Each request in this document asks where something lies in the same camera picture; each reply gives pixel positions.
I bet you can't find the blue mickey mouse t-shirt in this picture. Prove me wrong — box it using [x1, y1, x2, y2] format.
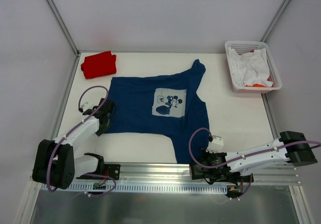
[107, 60, 209, 164]

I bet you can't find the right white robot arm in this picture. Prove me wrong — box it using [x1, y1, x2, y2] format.
[189, 131, 320, 184]

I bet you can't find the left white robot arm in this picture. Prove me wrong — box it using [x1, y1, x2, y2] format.
[32, 98, 116, 190]

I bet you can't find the folded red t-shirt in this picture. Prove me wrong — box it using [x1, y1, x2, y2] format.
[81, 51, 117, 79]

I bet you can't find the orange t-shirt in basket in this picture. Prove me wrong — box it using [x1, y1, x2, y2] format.
[245, 77, 274, 87]

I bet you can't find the white t-shirt in basket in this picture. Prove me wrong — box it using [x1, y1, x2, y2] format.
[228, 47, 272, 87]

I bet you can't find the white plastic laundry basket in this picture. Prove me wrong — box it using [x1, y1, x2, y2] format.
[225, 41, 282, 94]

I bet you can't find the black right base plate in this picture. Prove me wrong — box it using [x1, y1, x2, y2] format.
[226, 172, 251, 185]

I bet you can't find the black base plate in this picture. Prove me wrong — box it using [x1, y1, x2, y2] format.
[226, 172, 251, 185]
[77, 163, 121, 180]

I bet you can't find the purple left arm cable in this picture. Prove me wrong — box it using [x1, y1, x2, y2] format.
[46, 85, 117, 197]

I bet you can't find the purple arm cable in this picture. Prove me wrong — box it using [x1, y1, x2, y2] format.
[46, 85, 117, 197]
[188, 127, 321, 200]

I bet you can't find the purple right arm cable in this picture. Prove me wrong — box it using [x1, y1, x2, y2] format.
[188, 127, 321, 200]

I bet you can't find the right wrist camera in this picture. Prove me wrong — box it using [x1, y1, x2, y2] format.
[206, 135, 224, 153]

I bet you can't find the aluminium front mounting rail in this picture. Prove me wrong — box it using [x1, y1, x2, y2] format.
[29, 160, 301, 186]

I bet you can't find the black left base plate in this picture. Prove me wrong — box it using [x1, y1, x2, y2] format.
[77, 163, 121, 180]

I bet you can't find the white slotted cable duct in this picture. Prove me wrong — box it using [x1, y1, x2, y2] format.
[40, 182, 228, 194]

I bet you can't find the left aluminium frame post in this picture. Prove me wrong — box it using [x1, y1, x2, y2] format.
[45, 0, 80, 57]

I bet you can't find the aluminium frame post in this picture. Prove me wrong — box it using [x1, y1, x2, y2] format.
[45, 0, 80, 57]
[261, 0, 293, 43]

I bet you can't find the right aluminium frame post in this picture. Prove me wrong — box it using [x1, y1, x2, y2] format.
[261, 0, 293, 43]

